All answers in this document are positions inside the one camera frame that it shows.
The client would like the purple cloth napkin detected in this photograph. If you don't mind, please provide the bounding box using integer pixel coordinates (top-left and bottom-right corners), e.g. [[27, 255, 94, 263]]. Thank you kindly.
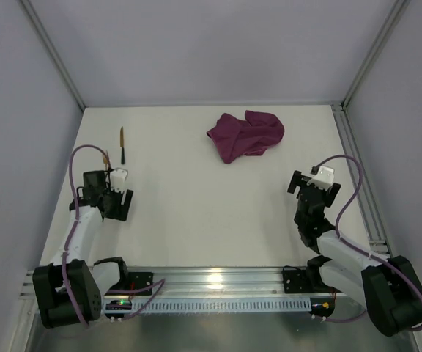
[[207, 110, 285, 164]]

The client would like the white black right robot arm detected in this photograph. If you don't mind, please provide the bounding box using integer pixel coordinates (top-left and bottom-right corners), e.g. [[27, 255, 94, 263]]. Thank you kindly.
[[287, 166, 422, 337]]

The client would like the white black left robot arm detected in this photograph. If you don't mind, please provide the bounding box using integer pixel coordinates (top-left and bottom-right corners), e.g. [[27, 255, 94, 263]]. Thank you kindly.
[[32, 168, 133, 329]]

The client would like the right controller board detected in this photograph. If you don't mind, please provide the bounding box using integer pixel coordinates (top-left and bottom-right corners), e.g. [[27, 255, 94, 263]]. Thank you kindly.
[[308, 300, 336, 322]]

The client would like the controller board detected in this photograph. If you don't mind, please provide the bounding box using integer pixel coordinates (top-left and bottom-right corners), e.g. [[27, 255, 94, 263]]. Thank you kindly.
[[103, 299, 132, 322], [308, 300, 336, 322]]

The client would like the left controller board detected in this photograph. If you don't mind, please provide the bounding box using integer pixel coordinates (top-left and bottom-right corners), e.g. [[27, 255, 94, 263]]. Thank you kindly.
[[103, 299, 132, 322]]

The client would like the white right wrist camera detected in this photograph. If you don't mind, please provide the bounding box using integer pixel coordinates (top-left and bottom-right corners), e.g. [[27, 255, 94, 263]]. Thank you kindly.
[[307, 165, 335, 191]]

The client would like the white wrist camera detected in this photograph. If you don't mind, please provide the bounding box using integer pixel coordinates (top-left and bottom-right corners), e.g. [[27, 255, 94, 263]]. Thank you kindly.
[[307, 165, 335, 191], [109, 168, 128, 193]]

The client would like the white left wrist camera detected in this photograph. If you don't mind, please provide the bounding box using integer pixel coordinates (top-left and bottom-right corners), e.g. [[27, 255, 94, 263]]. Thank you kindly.
[[109, 168, 128, 193]]

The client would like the gold fork black handle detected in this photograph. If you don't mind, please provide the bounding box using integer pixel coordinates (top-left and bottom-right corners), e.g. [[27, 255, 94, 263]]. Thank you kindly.
[[103, 150, 111, 171]]

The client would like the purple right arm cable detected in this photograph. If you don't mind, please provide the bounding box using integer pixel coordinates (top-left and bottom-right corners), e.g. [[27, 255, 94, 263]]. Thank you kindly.
[[311, 154, 422, 331]]

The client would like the gold knife black handle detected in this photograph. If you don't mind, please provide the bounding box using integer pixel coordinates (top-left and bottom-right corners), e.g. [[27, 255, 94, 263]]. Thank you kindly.
[[119, 126, 125, 165]]

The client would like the aluminium right side rail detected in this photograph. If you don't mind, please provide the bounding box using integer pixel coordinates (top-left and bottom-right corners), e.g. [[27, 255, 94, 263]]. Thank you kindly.
[[331, 103, 392, 254]]

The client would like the aluminium rail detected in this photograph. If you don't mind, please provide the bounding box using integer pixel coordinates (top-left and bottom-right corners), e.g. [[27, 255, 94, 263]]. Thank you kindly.
[[20, 266, 347, 300], [331, 103, 392, 254]]

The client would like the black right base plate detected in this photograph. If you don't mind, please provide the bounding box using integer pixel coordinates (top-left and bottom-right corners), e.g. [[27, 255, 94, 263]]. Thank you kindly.
[[281, 265, 313, 294]]

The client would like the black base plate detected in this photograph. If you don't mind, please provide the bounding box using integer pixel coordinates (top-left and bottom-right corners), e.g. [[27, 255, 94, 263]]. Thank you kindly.
[[281, 265, 313, 294], [125, 271, 154, 291]]

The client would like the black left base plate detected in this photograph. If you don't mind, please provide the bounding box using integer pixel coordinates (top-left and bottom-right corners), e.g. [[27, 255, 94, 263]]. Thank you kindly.
[[125, 271, 154, 291]]

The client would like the aluminium front rail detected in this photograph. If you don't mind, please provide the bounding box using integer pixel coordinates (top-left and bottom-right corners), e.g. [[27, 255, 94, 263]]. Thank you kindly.
[[20, 266, 347, 300]]

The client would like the slotted grey cable duct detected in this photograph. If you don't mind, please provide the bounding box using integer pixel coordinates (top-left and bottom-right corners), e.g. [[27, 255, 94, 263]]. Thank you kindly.
[[130, 296, 311, 314]]

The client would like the right corner frame post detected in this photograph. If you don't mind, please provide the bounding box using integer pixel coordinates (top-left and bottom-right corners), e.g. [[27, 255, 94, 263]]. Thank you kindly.
[[341, 0, 410, 109]]

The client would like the corner frame post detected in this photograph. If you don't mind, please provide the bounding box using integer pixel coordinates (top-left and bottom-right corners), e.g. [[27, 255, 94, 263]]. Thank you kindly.
[[341, 0, 410, 109], [18, 0, 86, 112]]

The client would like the left corner frame post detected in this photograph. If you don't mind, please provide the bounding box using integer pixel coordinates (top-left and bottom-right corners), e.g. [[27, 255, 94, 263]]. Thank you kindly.
[[18, 0, 86, 112]]

